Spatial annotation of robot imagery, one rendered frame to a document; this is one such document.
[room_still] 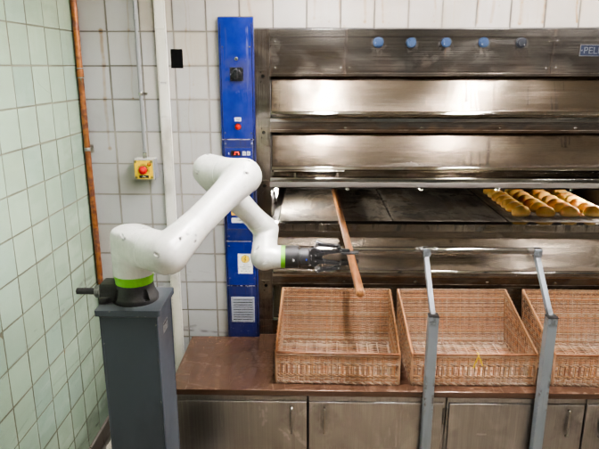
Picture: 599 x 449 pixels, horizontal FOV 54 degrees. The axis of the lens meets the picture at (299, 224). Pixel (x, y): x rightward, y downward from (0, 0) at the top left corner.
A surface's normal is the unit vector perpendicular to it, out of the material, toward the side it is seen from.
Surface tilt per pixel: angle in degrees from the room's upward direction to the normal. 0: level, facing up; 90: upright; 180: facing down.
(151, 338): 90
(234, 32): 90
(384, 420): 90
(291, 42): 90
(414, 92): 70
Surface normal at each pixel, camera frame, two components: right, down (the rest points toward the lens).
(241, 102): -0.02, 0.26
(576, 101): -0.02, -0.08
